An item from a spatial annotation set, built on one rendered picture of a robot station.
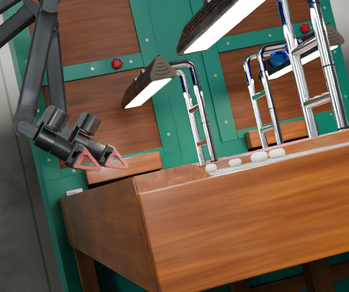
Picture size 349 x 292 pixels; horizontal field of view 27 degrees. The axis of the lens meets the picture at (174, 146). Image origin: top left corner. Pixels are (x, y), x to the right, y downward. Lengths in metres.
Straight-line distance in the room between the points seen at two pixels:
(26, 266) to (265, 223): 3.59
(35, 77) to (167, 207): 1.12
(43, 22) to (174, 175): 1.12
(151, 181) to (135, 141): 1.86
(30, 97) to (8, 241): 2.57
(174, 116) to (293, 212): 1.90
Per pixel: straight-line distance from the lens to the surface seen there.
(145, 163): 2.86
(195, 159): 2.97
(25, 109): 2.10
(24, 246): 4.61
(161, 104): 2.96
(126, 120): 2.94
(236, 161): 1.88
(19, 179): 4.60
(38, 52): 2.12
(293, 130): 3.04
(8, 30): 2.53
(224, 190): 1.08
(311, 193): 1.13
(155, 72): 2.17
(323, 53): 1.50
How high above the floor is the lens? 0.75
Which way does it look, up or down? 2 degrees up
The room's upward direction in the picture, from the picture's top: 13 degrees counter-clockwise
